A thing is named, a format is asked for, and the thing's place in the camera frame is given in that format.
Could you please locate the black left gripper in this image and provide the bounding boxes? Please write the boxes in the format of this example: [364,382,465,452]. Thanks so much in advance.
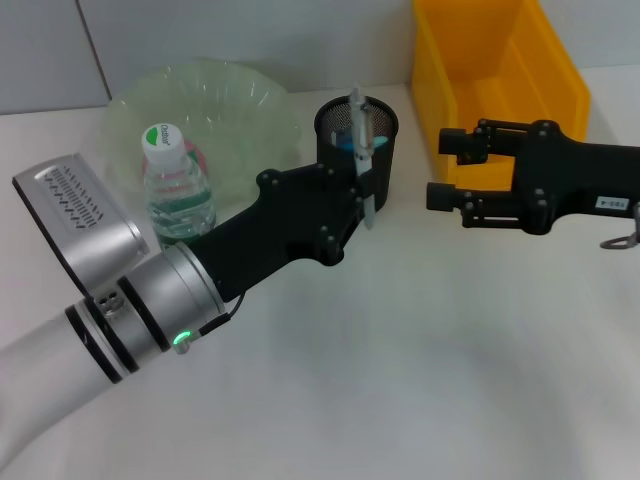
[192,163,375,304]

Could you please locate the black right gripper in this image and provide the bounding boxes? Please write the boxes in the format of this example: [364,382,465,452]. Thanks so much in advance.
[425,118,640,236]

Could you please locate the blue scissors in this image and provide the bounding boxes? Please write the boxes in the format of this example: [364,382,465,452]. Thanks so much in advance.
[335,133,390,155]

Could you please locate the grey pen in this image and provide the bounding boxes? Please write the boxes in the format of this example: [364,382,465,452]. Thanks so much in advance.
[349,82,380,231]

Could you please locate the pink toy peach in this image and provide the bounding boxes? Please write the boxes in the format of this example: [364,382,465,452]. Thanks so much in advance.
[183,139,210,169]

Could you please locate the clear water bottle green label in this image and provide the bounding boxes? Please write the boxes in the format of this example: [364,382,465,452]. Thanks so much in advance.
[141,123,217,251]

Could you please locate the black mesh pen holder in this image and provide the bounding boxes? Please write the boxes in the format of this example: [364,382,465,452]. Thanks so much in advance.
[313,96,400,212]

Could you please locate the yellow plastic bin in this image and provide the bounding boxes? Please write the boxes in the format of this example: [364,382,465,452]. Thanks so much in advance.
[411,0,592,192]

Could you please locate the green translucent plastic bowl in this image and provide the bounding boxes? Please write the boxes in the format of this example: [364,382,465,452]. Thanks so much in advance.
[102,58,304,201]

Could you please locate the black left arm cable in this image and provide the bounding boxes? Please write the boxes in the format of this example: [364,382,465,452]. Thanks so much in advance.
[197,292,246,339]

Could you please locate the silver right gripper connector post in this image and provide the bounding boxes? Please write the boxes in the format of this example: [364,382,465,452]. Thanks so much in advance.
[599,202,640,250]

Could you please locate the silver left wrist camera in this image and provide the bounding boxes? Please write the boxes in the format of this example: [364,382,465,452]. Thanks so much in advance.
[12,153,150,301]

